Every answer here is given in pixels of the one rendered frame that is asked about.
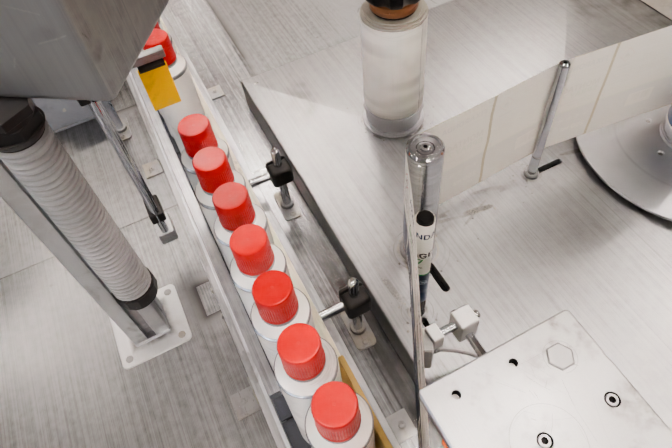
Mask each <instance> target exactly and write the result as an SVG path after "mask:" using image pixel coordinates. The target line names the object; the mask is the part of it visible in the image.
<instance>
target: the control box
mask: <svg viewBox="0 0 672 448"><path fill-rule="evenodd" d="M168 2H169V0H0V96H4V97H26V98H47V99H69V100H91V101H110V100H113V99H114V98H116V97H117V95H118V93H119V91H120V89H121V88H122V86H123V84H124V82H125V80H126V78H127V77H128V75H129V73H130V71H131V69H132V67H133V66H134V64H135V62H136V60H137V58H138V57H139V55H140V53H141V51H142V49H143V47H144V46H145V44H146V42H147V40H148V38H149V36H150V35H151V33H152V31H153V29H154V27H155V26H156V24H157V22H158V20H159V18H160V16H161V15H162V13H163V11H164V9H165V7H166V5H167V4H168Z"/></svg>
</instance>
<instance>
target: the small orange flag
mask: <svg viewBox="0 0 672 448"><path fill-rule="evenodd" d="M137 68H138V71H137V72H138V74H139V76H140V78H141V81H142V83H143V85H144V87H145V89H146V92H147V94H148V96H149V98H150V100H151V103H152V105H153V107H154V109H155V111H157V110H160V109H162V108H165V107H167V106H170V105H173V104H175V103H178V102H181V98H180V96H179V93H178V91H177V88H176V86H175V83H174V80H173V78H172V75H171V73H170V70H169V68H168V65H167V63H166V61H164V59H163V58H161V59H158V60H155V61H153V62H150V63H147V64H144V65H141V66H139V67H137Z"/></svg>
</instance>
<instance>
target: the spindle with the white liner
mask: <svg viewBox="0 0 672 448"><path fill-rule="evenodd" d="M428 12H429V9H428V6H427V4H426V2H425V1H424V0H366V1H365V2H364V3H363V4H362V6H361V8H360V11H359V15H360V25H361V46H362V68H363V89H364V97H363V105H364V108H365V109H364V112H363V120H364V123H365V125H366V126H367V128H368V129H369V130H370V131H372V132H373V133H375V134H377V135H380V136H383V137H388V138H397V137H403V136H407V135H409V134H411V133H413V132H415V131H416V130H417V129H418V128H419V127H420V126H421V124H422V122H423V119H424V111H423V105H424V95H423V90H424V72H425V60H426V42H427V22H428Z"/></svg>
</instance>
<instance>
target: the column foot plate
mask: <svg viewBox="0 0 672 448"><path fill-rule="evenodd" d="M156 296H157V297H158V299H159V300H160V302H161V303H162V305H163V308H164V311H165V314H166V317H167V320H168V323H169V326H170V329H171V331H170V332H168V333H166V334H164V335H162V336H160V337H158V338H156V339H153V340H151V341H149V342H147V343H145V344H143V345H141V346H139V347H136V345H135V344H134V343H133V342H132V341H131V340H130V339H129V338H128V337H127V336H126V334H125V333H124V332H123V331H122V330H121V329H120V328H119V327H118V326H117V324H116V323H115V322H114V321H113V320H112V319H111V318H110V317H109V318H110V321H111V325H112V329H113V333H114V336H115V340H116V344H117V348H118V351H119V355H120V359H121V363H122V366H123V368H124V369H131V368H133V367H135V366H137V365H139V364H141V363H143V362H145V361H148V360H150V359H152V358H154V357H156V356H158V355H160V354H162V353H164V352H166V351H168V350H171V349H173V348H175V347H177V346H179V345H181V344H183V343H185V342H187V341H189V340H190V339H191V338H192V333H191V330H190V328H189V325H188V322H187V319H186V317H185V314H184V311H183V308H182V306H181V303H180V300H179V297H178V295H177V292H176V289H175V287H174V285H172V284H169V285H167V286H164V287H162V288H160V289H158V292H157V295H156Z"/></svg>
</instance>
